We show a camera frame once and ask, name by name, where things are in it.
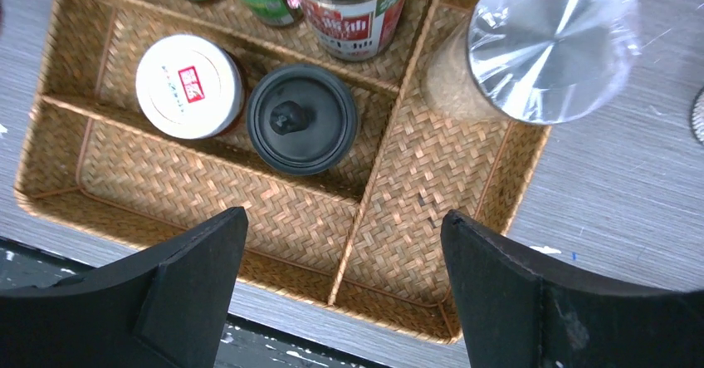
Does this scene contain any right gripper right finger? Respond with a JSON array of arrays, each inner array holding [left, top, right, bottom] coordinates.
[[441, 210, 703, 367]]

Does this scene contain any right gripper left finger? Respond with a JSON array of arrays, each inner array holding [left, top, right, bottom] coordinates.
[[1, 207, 248, 367]]

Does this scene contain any woven bamboo divided tray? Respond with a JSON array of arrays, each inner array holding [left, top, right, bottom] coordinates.
[[14, 0, 550, 344]]

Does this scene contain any white lid sauce jar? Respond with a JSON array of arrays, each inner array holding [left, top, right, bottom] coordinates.
[[134, 34, 249, 140]]

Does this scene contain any black cap sesame shaker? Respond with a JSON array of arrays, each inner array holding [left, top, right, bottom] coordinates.
[[246, 63, 360, 176]]

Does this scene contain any clear jar silver lid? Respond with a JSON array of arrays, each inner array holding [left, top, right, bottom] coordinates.
[[421, 0, 641, 125]]

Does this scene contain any tall soy sauce bottle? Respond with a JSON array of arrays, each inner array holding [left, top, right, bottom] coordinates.
[[298, 0, 405, 61]]

